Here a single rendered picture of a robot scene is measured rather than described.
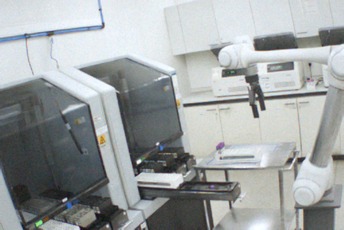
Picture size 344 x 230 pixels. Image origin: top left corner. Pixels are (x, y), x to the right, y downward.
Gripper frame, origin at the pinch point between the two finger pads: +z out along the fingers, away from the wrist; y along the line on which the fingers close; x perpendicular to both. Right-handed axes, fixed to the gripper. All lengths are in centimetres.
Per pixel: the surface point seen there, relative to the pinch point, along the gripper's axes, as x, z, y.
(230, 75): 102, 3, 216
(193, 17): 143, -81, 245
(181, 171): 69, 36, 14
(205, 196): 33, 38, -21
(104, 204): 74, 25, -56
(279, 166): -1.8, 37.3, 11.9
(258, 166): 12.3, 36.3, 12.7
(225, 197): 21.2, 38.6, -20.7
